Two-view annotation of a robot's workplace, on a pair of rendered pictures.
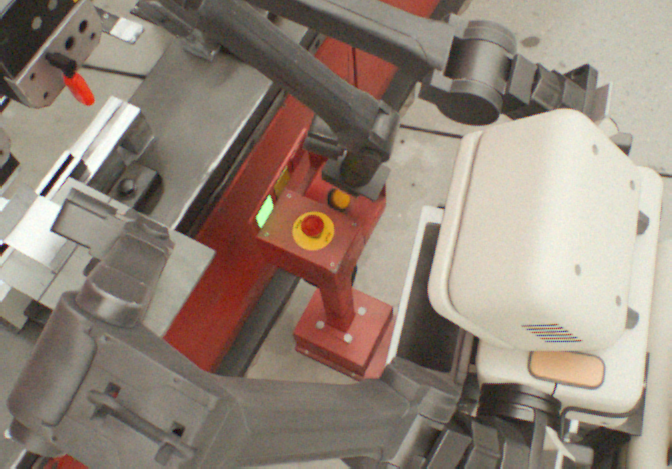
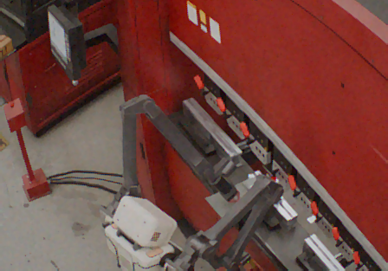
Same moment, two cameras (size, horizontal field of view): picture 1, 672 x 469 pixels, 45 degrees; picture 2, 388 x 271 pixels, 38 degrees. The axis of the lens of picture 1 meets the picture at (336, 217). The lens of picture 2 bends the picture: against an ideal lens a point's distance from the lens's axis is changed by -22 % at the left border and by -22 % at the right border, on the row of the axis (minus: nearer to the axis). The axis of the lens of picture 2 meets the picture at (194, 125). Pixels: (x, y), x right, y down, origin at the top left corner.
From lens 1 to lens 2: 241 cm
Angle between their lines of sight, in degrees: 65
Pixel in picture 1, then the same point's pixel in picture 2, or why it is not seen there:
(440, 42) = (209, 234)
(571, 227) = (131, 206)
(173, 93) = (298, 240)
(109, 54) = not seen: outside the picture
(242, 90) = (286, 255)
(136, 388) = (132, 103)
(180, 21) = not seen: hidden behind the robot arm
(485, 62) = (197, 241)
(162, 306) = (217, 205)
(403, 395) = (130, 185)
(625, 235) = (128, 228)
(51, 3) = (285, 166)
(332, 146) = not seen: hidden behind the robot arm
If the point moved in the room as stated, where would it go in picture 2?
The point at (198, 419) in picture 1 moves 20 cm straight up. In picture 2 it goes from (124, 107) to (119, 66)
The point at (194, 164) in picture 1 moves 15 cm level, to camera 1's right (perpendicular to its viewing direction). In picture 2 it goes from (269, 239) to (256, 260)
